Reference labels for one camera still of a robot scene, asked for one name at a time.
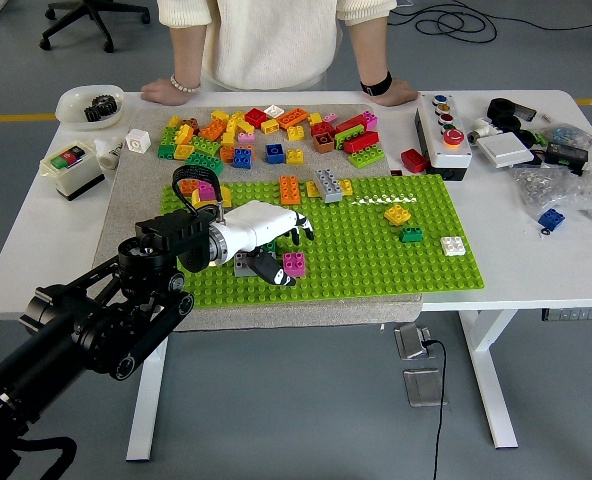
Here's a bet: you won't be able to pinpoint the metal floor socket box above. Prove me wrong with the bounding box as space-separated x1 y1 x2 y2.
394 323 434 361

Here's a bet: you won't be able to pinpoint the long yellow brick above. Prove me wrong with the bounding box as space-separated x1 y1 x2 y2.
220 118 240 148

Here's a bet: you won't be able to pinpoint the long red brick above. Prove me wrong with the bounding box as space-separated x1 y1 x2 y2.
333 113 370 136

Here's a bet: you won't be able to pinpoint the metal floor plate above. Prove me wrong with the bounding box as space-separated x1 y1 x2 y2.
402 368 448 408

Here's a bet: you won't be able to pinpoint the person's right hand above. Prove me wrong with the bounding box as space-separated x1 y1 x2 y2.
140 79 197 107

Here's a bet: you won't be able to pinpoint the red two-by-two brick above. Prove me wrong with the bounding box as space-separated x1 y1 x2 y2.
244 107 269 130

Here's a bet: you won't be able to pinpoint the red two-by-four brick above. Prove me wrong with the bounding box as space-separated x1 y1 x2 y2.
342 130 382 155

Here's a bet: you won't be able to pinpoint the white table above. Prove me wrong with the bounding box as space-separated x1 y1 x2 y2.
0 89 592 464

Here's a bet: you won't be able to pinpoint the grey-brown mat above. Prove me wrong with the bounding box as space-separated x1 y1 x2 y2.
81 103 424 337

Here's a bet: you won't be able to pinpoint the person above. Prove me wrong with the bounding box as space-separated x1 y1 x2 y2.
156 0 399 93

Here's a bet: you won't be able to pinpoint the white cube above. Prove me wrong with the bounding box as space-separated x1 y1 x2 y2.
124 127 153 155

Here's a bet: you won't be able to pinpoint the black power cable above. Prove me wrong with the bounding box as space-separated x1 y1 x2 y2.
420 339 450 480

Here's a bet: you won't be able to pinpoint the white flat switch plate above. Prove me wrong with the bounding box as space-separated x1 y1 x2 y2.
475 130 536 171

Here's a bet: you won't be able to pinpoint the lime two-by-four brick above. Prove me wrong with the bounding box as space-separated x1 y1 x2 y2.
347 148 387 170
189 135 223 157

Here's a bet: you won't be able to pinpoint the white two-by-two brick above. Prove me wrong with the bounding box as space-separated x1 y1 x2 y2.
439 235 467 257

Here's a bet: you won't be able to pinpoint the white bowl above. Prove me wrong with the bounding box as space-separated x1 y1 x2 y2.
55 84 126 133

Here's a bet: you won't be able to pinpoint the black office chair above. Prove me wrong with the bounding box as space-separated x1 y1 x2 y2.
39 0 152 54

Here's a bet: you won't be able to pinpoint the white plug fitting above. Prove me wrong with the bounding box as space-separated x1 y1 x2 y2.
466 116 503 147

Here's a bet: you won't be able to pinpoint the green studded baseplate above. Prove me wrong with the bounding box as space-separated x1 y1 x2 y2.
160 173 486 307

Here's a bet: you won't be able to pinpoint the table height control panel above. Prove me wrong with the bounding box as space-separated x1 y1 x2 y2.
541 307 592 323

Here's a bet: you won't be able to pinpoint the white red-green switch box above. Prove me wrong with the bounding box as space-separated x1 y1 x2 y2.
39 139 107 202

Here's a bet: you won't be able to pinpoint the black floor cables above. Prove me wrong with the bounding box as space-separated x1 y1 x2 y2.
390 0 592 44

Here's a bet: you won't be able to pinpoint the white tube fitting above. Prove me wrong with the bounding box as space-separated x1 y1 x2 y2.
92 136 126 172

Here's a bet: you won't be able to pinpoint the grey two-by-four brick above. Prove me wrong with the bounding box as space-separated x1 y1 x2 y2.
314 168 345 204
233 251 260 278

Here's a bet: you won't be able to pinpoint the dark green two-by-four brick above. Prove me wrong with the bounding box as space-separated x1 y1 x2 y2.
183 151 226 176

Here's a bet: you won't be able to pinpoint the clear bag with blue cable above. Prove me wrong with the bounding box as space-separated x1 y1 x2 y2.
538 123 592 152

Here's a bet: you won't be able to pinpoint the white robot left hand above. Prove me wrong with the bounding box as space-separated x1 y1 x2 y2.
218 199 316 288

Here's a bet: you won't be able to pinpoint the bead bracelet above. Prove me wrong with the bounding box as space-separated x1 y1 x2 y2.
169 74 201 94

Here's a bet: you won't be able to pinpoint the push-button control box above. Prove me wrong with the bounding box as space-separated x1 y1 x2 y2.
414 92 474 182

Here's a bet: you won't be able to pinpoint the black adapter box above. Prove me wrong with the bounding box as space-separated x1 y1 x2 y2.
544 142 590 177

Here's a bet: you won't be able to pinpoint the clear bags of screws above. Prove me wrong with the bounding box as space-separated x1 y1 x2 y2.
510 160 592 227

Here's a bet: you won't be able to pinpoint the person's left hand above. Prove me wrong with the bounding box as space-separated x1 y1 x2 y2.
370 78 421 108

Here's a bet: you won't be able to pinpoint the yellow arch brick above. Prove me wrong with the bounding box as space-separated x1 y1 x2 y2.
191 187 233 209

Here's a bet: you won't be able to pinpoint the black wristwatch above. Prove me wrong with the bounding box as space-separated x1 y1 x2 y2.
359 70 394 97

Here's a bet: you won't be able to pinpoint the brown hollow brick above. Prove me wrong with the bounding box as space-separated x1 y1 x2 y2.
312 131 337 155

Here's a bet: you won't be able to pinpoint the long lime brick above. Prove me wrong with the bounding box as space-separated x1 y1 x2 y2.
333 125 368 152

